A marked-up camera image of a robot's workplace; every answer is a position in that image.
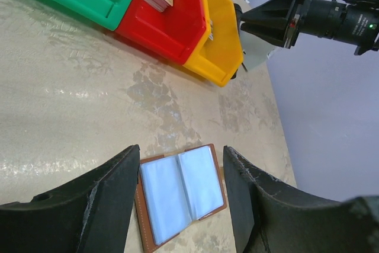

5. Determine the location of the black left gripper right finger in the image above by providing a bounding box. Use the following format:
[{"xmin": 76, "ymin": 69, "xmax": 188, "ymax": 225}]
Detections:
[{"xmin": 223, "ymin": 146, "xmax": 378, "ymax": 252}]

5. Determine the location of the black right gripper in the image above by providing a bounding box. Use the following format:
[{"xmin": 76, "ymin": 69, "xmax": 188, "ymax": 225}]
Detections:
[{"xmin": 240, "ymin": 0, "xmax": 378, "ymax": 56}]

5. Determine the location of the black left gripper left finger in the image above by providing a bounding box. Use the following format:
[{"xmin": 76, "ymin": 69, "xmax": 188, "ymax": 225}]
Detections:
[{"xmin": 1, "ymin": 145, "xmax": 140, "ymax": 252}]

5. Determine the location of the brown leather card holder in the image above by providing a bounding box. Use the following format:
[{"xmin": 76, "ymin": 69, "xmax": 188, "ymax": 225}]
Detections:
[{"xmin": 135, "ymin": 143, "xmax": 227, "ymax": 252}]

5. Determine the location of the silver VIP card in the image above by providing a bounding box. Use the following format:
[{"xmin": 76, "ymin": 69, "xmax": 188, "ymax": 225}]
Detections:
[{"xmin": 239, "ymin": 31, "xmax": 278, "ymax": 72}]

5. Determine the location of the silver card in yellow bin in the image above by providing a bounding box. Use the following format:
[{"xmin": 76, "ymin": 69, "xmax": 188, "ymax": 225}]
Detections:
[{"xmin": 208, "ymin": 20, "xmax": 214, "ymax": 41}]

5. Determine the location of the yellow plastic bin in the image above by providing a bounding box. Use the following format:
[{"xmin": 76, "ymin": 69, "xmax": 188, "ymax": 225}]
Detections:
[{"xmin": 184, "ymin": 0, "xmax": 243, "ymax": 87}]

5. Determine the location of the red plastic bin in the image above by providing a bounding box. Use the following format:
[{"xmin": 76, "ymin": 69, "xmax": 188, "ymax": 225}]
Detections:
[{"xmin": 115, "ymin": 0, "xmax": 206, "ymax": 65}]

